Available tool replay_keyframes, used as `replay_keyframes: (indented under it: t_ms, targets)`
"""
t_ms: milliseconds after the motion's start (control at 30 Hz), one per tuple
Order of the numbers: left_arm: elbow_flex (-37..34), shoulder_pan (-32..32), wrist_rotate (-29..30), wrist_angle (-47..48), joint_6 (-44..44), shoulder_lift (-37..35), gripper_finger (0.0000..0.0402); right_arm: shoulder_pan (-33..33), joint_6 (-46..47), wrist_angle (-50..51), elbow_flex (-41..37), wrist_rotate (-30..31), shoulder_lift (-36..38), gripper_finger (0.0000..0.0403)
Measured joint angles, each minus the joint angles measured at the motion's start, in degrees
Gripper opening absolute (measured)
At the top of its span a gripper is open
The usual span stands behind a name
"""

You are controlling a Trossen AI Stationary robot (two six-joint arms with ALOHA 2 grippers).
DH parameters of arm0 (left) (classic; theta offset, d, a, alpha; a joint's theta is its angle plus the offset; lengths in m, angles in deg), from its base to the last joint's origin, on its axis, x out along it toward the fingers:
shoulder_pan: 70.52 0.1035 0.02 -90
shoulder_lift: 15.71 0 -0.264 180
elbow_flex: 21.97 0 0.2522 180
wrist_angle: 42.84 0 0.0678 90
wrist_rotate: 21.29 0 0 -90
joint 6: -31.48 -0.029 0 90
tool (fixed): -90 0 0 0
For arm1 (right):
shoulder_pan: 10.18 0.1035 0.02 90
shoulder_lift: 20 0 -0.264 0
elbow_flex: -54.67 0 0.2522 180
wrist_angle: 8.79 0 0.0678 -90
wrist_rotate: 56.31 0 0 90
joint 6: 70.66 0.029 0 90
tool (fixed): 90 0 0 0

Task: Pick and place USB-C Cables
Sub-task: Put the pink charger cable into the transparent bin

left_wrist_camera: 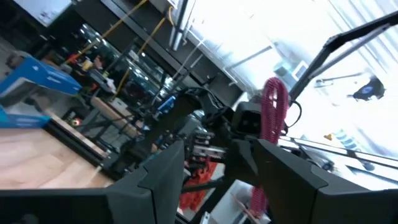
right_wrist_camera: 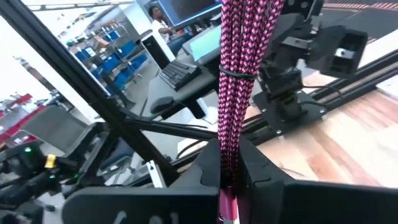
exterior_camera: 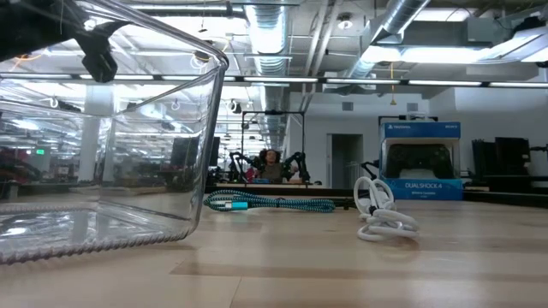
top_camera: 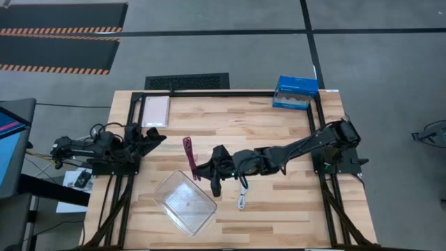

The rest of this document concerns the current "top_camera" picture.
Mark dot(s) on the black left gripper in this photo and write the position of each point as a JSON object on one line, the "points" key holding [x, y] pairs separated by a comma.
{"points": [[134, 143]]}

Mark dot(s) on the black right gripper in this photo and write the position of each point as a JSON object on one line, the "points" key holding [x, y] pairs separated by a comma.
{"points": [[224, 162]]}

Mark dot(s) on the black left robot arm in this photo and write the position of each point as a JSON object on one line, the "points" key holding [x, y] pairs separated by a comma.
{"points": [[87, 148]]}

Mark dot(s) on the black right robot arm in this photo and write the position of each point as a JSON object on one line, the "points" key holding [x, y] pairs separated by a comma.
{"points": [[306, 144]]}

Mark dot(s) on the pale pink notebook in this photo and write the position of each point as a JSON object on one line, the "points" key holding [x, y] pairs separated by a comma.
{"points": [[155, 111]]}

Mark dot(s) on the clear plastic bin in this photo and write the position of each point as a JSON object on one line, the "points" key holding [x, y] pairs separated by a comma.
{"points": [[184, 204]]}

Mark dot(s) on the black perforated floor mat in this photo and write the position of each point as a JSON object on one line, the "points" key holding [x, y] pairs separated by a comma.
{"points": [[186, 82]]}

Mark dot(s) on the small black handheld device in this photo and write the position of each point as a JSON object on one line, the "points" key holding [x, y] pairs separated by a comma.
{"points": [[83, 179]]}

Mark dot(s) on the white paper sheets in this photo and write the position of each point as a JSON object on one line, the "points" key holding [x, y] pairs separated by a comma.
{"points": [[69, 205]]}

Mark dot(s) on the black desk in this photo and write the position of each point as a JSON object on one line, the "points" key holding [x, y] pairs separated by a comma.
{"points": [[52, 190]]}

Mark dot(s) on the blue cardboard box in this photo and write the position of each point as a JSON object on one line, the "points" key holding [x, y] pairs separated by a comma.
{"points": [[296, 89]]}

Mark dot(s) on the black hazard-striped ramp mat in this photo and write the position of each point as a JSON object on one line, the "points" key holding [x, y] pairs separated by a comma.
{"points": [[59, 15], [52, 52]]}

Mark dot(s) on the computer monitor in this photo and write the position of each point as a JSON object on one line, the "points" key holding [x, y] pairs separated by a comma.
{"points": [[14, 146]]}

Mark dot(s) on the black aluminium table frame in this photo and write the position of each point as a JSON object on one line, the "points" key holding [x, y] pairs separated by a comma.
{"points": [[223, 94]]}

